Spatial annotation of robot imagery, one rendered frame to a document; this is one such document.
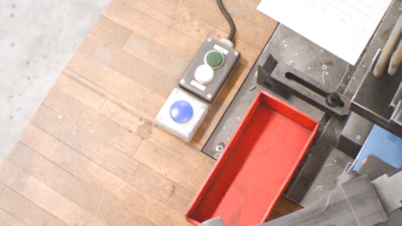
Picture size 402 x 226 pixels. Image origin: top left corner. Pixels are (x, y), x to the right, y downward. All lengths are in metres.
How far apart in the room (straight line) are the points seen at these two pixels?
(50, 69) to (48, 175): 1.08
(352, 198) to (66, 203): 0.58
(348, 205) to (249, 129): 0.44
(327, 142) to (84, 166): 0.43
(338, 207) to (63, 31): 1.66
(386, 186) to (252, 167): 0.37
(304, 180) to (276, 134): 0.10
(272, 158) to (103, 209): 0.30
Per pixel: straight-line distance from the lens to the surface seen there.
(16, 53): 2.54
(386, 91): 1.21
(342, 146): 1.39
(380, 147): 1.33
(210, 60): 1.42
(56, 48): 2.51
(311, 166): 1.40
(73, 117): 1.45
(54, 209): 1.41
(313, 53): 1.47
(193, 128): 1.39
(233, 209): 1.38
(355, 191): 1.03
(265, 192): 1.38
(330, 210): 1.00
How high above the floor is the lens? 2.25
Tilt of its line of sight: 71 degrees down
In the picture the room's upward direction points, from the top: 7 degrees counter-clockwise
